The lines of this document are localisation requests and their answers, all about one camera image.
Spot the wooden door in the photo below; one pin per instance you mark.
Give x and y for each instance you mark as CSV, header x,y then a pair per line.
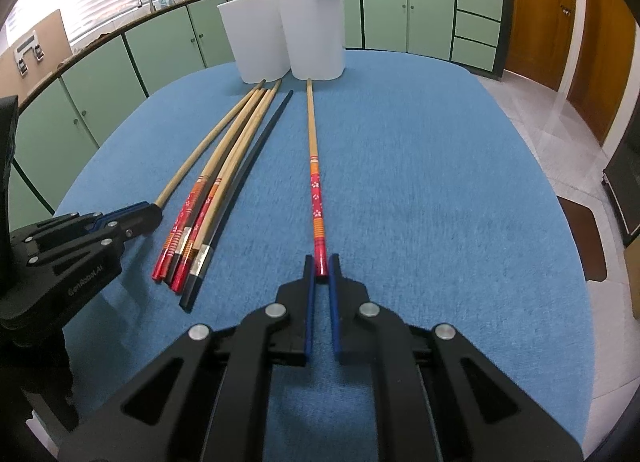
x,y
535,7
605,57

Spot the black chopstick with silver band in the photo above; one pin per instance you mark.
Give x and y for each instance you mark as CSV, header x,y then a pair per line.
x,y
260,144

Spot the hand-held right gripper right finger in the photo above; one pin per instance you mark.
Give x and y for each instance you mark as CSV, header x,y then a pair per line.
x,y
336,317

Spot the green kitchen base cabinets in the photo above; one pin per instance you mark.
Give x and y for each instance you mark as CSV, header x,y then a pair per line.
x,y
390,12

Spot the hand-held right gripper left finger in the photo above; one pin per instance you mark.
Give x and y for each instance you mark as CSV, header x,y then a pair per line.
x,y
309,312

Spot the cardboard sheet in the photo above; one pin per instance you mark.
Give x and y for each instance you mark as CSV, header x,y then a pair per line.
x,y
50,42

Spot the plain wooden chopstick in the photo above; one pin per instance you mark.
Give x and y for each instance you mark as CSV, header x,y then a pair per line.
x,y
210,147

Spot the brown chair seat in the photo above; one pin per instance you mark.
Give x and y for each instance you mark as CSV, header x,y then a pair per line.
x,y
582,237

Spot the blue tablecloth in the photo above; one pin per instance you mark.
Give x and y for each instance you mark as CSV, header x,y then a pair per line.
x,y
425,192

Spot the white bracket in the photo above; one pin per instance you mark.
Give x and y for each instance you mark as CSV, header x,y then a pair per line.
x,y
25,44

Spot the white lobed utensil holder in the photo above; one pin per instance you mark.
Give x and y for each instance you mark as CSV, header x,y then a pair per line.
x,y
260,42

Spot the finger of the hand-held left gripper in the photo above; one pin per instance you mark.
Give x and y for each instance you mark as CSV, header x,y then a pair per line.
x,y
142,222
120,214

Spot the red patterned wooden chopstick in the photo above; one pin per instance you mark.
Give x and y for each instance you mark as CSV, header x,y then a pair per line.
x,y
317,202
200,222
174,236

